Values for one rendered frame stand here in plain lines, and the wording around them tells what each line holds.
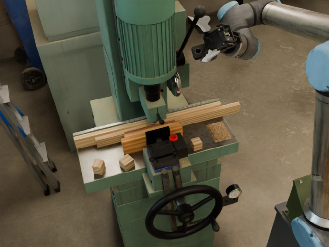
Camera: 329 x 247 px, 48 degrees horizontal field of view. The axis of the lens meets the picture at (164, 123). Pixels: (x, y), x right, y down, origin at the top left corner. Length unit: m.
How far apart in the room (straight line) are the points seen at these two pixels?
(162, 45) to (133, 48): 0.09
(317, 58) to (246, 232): 1.45
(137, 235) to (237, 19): 0.99
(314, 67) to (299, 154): 1.74
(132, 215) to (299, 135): 1.61
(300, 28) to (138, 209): 0.91
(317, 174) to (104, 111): 0.99
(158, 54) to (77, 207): 1.47
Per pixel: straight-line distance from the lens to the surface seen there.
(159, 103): 1.34
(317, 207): 1.26
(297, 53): 3.69
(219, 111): 1.52
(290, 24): 1.34
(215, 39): 1.25
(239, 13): 1.46
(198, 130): 1.48
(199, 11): 1.12
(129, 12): 1.09
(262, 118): 2.91
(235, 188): 1.57
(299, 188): 1.54
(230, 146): 1.44
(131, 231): 1.67
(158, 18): 1.10
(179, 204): 1.34
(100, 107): 1.78
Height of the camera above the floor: 1.94
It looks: 44 degrees down
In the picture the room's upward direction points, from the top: 3 degrees counter-clockwise
